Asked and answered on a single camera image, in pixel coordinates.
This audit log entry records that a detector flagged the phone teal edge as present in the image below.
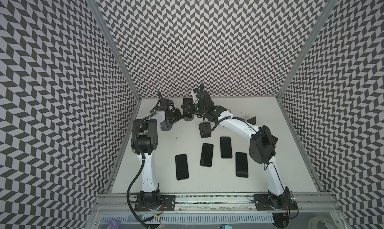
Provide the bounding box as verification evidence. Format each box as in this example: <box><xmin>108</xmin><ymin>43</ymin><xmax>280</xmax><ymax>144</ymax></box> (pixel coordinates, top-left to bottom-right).
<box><xmin>181</xmin><ymin>97</ymin><xmax>194</xmax><ymax>117</ymax></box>

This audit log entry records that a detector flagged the aluminium rail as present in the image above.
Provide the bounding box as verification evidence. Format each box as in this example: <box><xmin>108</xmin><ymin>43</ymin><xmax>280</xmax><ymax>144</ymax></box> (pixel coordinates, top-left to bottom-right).
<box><xmin>91</xmin><ymin>192</ymin><xmax>342</xmax><ymax>214</ymax></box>

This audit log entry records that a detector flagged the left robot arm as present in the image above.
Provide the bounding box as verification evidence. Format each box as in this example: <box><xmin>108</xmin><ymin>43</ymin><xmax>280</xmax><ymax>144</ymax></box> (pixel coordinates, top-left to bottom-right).
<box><xmin>126</xmin><ymin>91</ymin><xmax>182</xmax><ymax>229</ymax></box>

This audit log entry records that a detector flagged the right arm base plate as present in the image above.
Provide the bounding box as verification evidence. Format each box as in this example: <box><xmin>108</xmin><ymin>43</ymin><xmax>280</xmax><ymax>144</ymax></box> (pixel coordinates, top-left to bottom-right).
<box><xmin>250</xmin><ymin>194</ymin><xmax>298</xmax><ymax>212</ymax></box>

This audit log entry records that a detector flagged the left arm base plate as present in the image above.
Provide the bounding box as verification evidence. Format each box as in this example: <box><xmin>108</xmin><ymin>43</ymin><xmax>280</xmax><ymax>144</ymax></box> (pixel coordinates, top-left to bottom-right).
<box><xmin>135</xmin><ymin>195</ymin><xmax>176</xmax><ymax>212</ymax></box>

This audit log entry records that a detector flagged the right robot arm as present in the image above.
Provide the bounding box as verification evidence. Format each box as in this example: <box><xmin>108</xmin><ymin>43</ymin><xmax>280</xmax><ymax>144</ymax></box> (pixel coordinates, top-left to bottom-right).
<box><xmin>190</xmin><ymin>83</ymin><xmax>293</xmax><ymax>210</ymax></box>

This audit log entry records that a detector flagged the grey round stand back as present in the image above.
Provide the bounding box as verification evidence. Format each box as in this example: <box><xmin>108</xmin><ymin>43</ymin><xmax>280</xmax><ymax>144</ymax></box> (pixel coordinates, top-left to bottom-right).
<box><xmin>184</xmin><ymin>115</ymin><xmax>194</xmax><ymax>122</ymax></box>

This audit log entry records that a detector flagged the black folding stand right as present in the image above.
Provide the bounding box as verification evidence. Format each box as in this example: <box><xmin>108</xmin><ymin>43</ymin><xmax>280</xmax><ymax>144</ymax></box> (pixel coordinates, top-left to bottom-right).
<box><xmin>247</xmin><ymin>116</ymin><xmax>257</xmax><ymax>125</ymax></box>

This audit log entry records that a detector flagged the back left black stand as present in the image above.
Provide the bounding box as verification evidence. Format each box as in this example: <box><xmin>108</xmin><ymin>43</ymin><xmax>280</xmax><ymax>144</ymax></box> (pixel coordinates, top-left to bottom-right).
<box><xmin>160</xmin><ymin>120</ymin><xmax>173</xmax><ymax>131</ymax></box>

